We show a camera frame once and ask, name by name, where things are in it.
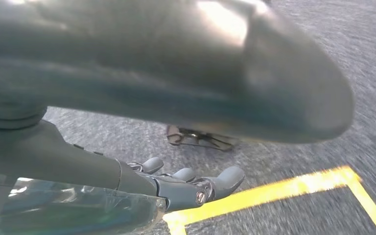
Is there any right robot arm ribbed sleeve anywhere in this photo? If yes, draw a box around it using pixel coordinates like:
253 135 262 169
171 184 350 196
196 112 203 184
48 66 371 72
0 0 51 130

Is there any yellow floor tape marking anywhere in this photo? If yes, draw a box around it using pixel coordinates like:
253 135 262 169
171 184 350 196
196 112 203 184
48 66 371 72
163 165 376 235

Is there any dark metal wire frame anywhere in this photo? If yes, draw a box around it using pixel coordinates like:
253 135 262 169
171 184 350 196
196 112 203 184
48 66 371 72
166 124 239 152

